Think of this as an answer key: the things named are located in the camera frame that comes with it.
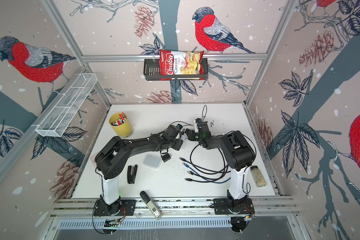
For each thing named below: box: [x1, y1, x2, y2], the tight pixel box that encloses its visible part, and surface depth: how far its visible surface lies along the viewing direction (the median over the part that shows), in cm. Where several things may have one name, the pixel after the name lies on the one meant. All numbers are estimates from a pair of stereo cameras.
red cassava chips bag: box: [159, 49, 205, 81], surface depth 90 cm
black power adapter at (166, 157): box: [162, 153, 172, 163], surface depth 92 cm
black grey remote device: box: [140, 190, 163, 220], surface depth 73 cm
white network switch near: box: [142, 153, 163, 170], surface depth 90 cm
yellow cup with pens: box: [109, 112, 132, 138], surface depth 98 cm
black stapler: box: [127, 164, 138, 184], surface depth 83 cm
